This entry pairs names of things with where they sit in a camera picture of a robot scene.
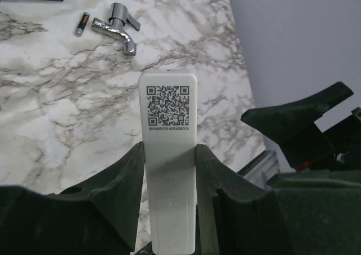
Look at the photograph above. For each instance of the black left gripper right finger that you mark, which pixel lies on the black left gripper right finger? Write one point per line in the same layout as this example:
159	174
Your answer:
316	212

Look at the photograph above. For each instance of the white remote control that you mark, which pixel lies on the white remote control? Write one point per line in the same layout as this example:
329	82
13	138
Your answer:
168	110

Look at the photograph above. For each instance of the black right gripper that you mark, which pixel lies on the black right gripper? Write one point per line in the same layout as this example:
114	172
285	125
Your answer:
306	147

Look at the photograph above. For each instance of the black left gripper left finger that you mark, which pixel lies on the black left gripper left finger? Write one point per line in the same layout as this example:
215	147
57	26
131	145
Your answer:
96	216

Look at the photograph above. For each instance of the aluminium table edge rail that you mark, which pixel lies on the aluminium table edge rail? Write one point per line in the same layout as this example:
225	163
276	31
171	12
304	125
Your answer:
262	168

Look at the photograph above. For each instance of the black orange AAA battery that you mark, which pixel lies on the black orange AAA battery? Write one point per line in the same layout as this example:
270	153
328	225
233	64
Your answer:
82	24

